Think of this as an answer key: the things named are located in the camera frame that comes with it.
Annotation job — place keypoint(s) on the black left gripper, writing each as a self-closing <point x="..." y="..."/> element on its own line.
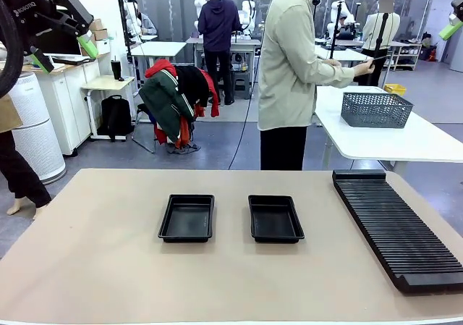
<point x="25" y="6"/>

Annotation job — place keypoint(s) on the black ESD tray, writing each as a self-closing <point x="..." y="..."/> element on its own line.
<point x="186" y="218"/>
<point x="275" y="219"/>

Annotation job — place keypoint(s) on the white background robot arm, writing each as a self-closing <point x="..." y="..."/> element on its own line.
<point x="247" y="17"/>
<point x="199" y="3"/>
<point x="343" y="13"/>

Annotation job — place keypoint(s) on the person's right forearm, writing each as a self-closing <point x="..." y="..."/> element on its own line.
<point x="334" y="77"/>

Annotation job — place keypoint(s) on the person's right hand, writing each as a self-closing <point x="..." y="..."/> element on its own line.
<point x="363" y="68"/>

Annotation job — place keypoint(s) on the person's left hand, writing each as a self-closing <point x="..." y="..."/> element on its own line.
<point x="332" y="62"/>

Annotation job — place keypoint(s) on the black computer monitor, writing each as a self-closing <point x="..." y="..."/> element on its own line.
<point x="61" y="44"/>

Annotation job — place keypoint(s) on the cardboard box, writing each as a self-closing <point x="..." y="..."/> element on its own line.
<point x="97" y="24"/>
<point x="100" y="34"/>

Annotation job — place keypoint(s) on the white storage box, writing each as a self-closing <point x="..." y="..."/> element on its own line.
<point x="103" y="46"/>

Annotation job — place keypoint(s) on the white shelf unit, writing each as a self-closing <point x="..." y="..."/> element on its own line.
<point x="407" y="55"/>

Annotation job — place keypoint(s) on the white cabinet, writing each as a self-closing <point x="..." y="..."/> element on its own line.
<point x="68" y="97"/>

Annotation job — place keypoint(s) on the black tumbler with straw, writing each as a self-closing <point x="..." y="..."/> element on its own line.
<point x="116" y="69"/>

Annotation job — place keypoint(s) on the small wooden top table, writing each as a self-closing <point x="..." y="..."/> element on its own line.
<point x="106" y="83"/>

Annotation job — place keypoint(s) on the black tripod stand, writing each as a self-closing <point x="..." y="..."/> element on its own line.
<point x="380" y="39"/>
<point x="336" y="32"/>

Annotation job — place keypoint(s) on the person with black cap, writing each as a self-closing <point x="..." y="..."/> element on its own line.
<point x="374" y="28"/>

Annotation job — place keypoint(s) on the yellow bin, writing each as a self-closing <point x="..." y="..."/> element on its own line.
<point x="395" y="89"/>

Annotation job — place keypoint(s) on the seated person in grey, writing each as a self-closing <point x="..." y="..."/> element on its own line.
<point x="146" y="22"/>

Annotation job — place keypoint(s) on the black backpack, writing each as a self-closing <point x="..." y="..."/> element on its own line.
<point x="115" y="117"/>

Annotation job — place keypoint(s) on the white background table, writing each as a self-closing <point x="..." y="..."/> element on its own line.
<point x="343" y="54"/>
<point x="157" y="48"/>

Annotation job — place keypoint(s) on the grey plastic basket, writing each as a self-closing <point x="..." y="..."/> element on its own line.
<point x="376" y="109"/>

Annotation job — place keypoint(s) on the chair with piled jackets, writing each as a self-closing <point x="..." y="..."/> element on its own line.
<point x="162" y="66"/>

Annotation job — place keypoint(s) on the dark green jacket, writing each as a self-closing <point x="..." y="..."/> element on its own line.
<point x="164" y="100"/>

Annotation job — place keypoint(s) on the white side table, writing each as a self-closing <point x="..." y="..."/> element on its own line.
<point x="380" y="140"/>

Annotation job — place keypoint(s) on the black jacket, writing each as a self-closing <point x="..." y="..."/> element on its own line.
<point x="191" y="82"/>

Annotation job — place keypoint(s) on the person in purple hoodie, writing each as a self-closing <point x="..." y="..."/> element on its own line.
<point x="218" y="21"/>

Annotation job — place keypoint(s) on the person in beige shirt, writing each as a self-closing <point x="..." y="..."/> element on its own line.
<point x="285" y="68"/>

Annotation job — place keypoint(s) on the grey step stool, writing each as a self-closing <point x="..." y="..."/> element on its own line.
<point x="241" y="84"/>

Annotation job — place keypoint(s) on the grey background workbench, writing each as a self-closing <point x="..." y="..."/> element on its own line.
<point x="249" y="42"/>

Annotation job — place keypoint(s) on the black slotted board rack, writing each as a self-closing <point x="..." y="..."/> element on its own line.
<point x="394" y="227"/>

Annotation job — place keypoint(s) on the metal frame chair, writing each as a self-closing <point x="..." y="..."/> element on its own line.
<point x="141" y="133"/>

